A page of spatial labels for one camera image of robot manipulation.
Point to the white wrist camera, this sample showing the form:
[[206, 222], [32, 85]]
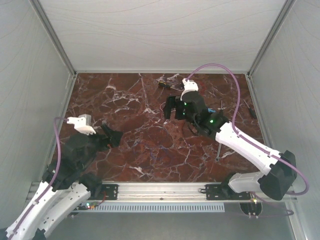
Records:
[[189, 86], [82, 124]]

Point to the left black mount plate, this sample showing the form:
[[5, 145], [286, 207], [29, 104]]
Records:
[[106, 192]]

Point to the right black mount plate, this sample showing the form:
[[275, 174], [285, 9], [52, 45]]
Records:
[[218, 192]]

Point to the blue toy drill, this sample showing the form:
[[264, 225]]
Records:
[[211, 110]]

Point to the black mount plate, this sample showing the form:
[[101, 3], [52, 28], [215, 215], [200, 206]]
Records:
[[218, 192], [106, 192]]

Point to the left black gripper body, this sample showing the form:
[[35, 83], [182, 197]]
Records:
[[96, 142]]

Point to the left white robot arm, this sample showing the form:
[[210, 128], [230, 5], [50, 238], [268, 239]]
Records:
[[64, 186]]

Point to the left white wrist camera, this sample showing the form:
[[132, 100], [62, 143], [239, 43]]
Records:
[[82, 124]]

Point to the small black screwdriver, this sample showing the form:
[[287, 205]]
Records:
[[251, 110]]

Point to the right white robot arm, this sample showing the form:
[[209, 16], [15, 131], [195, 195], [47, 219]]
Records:
[[275, 173]]

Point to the small circuit board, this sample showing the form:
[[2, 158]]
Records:
[[91, 205]]

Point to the black yellow screwdriver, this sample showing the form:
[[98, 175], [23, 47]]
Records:
[[165, 85]]

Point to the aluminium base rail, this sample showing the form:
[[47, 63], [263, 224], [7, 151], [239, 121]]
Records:
[[167, 192]]

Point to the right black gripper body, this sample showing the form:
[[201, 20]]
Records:
[[189, 118]]

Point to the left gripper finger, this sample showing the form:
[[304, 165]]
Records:
[[113, 136], [106, 145]]

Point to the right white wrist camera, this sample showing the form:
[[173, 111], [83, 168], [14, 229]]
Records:
[[189, 86]]

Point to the silver wrench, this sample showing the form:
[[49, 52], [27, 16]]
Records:
[[217, 158]]

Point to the grey slotted cable duct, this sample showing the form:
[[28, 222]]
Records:
[[174, 207]]

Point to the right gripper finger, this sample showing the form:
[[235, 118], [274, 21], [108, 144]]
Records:
[[179, 109], [170, 105]]

